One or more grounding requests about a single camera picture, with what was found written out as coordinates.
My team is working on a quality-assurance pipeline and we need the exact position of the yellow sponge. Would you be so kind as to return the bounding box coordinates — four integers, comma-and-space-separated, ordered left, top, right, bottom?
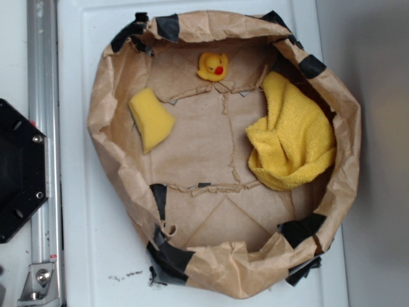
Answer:
128, 88, 175, 154

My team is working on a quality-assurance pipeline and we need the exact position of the brown paper bag tray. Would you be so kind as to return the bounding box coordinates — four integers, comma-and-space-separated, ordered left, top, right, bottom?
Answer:
88, 11, 362, 299

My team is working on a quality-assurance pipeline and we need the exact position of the yellow rubber duck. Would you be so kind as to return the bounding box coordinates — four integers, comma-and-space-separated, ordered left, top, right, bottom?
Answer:
197, 52, 229, 82

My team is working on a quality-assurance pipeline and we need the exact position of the yellow microfiber cloth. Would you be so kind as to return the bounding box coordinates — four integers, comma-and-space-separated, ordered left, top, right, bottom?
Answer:
245, 72, 337, 191

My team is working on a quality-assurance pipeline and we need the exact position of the aluminium extrusion rail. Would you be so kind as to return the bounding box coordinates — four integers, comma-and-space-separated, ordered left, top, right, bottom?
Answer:
27, 1, 66, 306

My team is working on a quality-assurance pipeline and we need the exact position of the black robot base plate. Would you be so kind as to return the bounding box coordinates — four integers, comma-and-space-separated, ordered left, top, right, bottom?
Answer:
1, 99, 49, 244

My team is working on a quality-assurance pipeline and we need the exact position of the metal corner bracket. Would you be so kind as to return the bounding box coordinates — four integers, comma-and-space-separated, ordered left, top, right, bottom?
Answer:
17, 262, 58, 306

